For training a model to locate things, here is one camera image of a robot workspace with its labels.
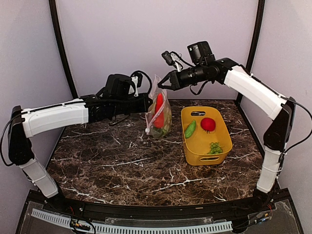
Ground white slotted cable duct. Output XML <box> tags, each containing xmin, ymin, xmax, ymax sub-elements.
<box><xmin>31</xmin><ymin>208</ymin><xmax>233</xmax><ymax>234</ymax></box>

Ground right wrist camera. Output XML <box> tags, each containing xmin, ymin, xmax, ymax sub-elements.
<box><xmin>161</xmin><ymin>51</ymin><xmax>184</xmax><ymax>72</ymax></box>

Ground clear zip top bag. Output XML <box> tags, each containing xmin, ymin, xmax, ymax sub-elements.
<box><xmin>145</xmin><ymin>75</ymin><xmax>172</xmax><ymax>138</ymax></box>

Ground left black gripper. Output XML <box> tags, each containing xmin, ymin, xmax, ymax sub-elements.
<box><xmin>112</xmin><ymin>92</ymin><xmax>153</xmax><ymax>116</ymax></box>

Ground green toy grapes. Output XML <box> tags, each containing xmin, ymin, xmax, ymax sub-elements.
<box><xmin>207</xmin><ymin>142</ymin><xmax>224</xmax><ymax>155</ymax></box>

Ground red toy chili pepper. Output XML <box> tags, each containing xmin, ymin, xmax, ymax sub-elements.
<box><xmin>153</xmin><ymin>93</ymin><xmax>165</xmax><ymax>129</ymax></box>

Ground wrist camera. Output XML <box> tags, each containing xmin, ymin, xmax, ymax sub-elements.
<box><xmin>128</xmin><ymin>71</ymin><xmax>143</xmax><ymax>97</ymax></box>
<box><xmin>161</xmin><ymin>51</ymin><xmax>184</xmax><ymax>72</ymax></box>

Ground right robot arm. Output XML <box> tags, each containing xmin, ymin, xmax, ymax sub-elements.
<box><xmin>158</xmin><ymin>41</ymin><xmax>299</xmax><ymax>212</ymax></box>

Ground red toy tomato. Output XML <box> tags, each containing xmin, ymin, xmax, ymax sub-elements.
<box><xmin>200</xmin><ymin>117</ymin><xmax>216</xmax><ymax>132</ymax></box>

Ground right black frame post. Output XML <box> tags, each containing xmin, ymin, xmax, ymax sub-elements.
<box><xmin>246</xmin><ymin>0</ymin><xmax>265</xmax><ymax>73</ymax></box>

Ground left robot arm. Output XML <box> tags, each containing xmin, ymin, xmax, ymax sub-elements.
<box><xmin>3</xmin><ymin>71</ymin><xmax>152</xmax><ymax>213</ymax></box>

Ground green toy cucumber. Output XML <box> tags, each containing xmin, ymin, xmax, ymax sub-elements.
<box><xmin>184</xmin><ymin>120</ymin><xmax>196</xmax><ymax>139</ymax></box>

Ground left black frame post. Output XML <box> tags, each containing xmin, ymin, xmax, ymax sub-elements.
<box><xmin>48</xmin><ymin>0</ymin><xmax>78</xmax><ymax>98</ymax></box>

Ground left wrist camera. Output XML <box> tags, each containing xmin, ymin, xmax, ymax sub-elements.
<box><xmin>128</xmin><ymin>71</ymin><xmax>143</xmax><ymax>97</ymax></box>

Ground black front rail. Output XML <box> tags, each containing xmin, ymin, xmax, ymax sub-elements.
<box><xmin>24</xmin><ymin>190</ymin><xmax>293</xmax><ymax>222</ymax></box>

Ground black frame post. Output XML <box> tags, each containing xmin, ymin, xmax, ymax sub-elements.
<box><xmin>48</xmin><ymin>0</ymin><xmax>78</xmax><ymax>98</ymax></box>
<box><xmin>246</xmin><ymin>0</ymin><xmax>265</xmax><ymax>73</ymax></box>

